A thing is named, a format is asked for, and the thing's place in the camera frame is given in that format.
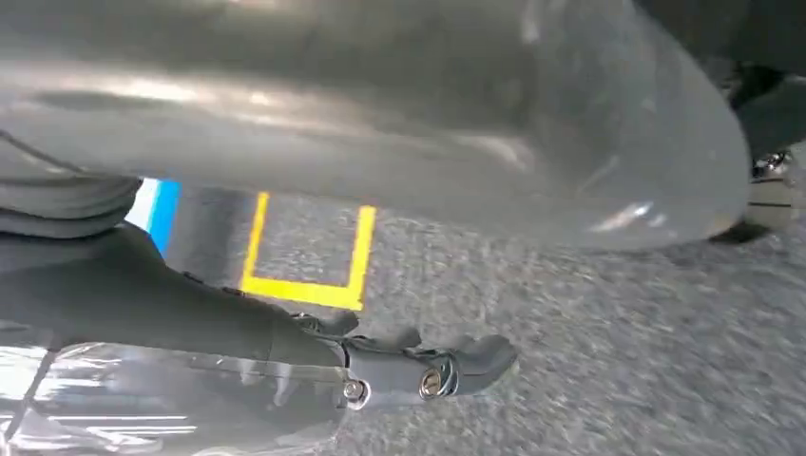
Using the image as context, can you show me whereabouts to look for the ribbed grey right arm sleeve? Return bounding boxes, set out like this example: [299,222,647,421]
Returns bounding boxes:
[0,130,144,241]

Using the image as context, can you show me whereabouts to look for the blue metal frame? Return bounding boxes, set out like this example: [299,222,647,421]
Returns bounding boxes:
[125,178,182,257]

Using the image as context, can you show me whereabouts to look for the yellow tape outline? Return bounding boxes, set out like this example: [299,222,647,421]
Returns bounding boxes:
[240,191,378,313]

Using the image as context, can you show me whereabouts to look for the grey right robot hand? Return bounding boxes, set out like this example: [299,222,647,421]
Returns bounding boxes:
[0,0,752,456]

